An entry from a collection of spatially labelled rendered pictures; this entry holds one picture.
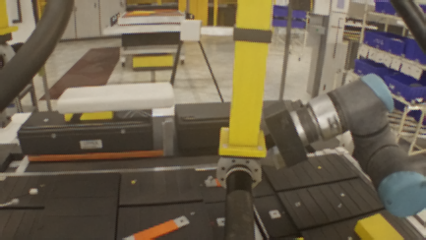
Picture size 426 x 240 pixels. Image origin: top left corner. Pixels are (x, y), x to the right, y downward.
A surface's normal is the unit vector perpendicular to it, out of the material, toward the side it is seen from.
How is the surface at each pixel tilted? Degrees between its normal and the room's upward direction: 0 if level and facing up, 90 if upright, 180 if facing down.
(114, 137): 90
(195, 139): 90
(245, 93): 90
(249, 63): 90
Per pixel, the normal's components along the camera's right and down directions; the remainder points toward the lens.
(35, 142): 0.20, 0.43
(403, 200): -0.21, 0.44
